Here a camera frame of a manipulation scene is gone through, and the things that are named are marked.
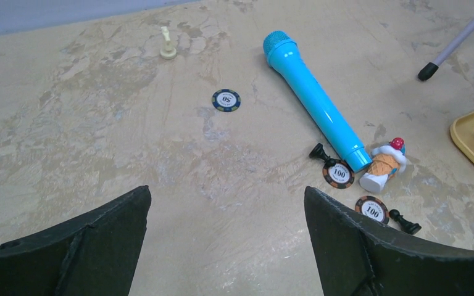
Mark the black chess pawn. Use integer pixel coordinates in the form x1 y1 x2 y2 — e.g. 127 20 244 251
389 209 422 235
309 143 338 168

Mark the black chess pawn lower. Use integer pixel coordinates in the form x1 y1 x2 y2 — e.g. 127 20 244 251
389 209 422 235

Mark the black chess pawn upper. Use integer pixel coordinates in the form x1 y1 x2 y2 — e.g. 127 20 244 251
309 143 338 168

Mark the cream chess piece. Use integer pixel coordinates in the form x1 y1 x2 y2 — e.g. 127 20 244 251
160 27 177 59

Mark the yellow plastic tray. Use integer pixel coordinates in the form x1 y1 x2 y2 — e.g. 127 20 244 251
449 101 474 189

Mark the orange 100 poker chip upper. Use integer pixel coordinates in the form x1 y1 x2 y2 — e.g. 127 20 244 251
323 160 355 189

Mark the blue toy microphone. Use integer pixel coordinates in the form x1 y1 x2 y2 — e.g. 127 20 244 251
263 30 372 173

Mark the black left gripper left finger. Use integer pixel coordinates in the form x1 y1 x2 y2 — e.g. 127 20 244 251
0 186 151 295

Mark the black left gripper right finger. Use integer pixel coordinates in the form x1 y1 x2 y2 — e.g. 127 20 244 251
304 187 474 295

